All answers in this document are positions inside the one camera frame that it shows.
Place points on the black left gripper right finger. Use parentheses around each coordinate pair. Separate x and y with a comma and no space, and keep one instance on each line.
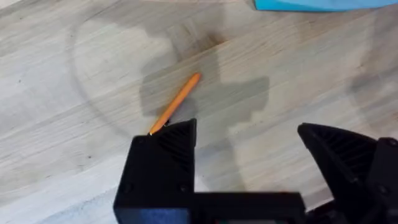
(357,168)

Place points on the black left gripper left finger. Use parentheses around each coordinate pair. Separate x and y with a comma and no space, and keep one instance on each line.
(161,168)

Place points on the orange pen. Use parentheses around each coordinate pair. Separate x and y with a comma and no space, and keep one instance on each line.
(177,101)

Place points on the blue soft zip bag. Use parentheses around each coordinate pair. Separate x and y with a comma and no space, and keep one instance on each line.
(311,4)

